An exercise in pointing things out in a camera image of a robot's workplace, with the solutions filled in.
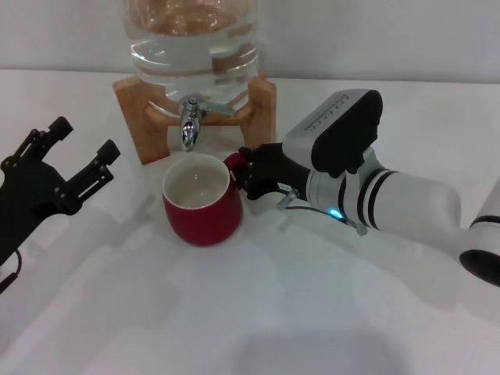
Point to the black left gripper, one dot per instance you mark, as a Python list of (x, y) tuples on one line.
[(27, 195)]

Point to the red ceramic cup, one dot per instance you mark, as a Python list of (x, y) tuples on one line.
[(203, 222)]

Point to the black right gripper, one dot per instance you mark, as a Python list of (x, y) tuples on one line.
[(285, 176)]

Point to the chrome faucet tap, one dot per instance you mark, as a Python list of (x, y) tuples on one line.
[(189, 129)]

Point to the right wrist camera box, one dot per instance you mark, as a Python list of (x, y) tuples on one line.
[(343, 133)]

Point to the wooden dispenser stand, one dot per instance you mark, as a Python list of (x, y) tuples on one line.
[(133, 117)]

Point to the clear glass water dispenser jar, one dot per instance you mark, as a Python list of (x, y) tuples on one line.
[(187, 58)]

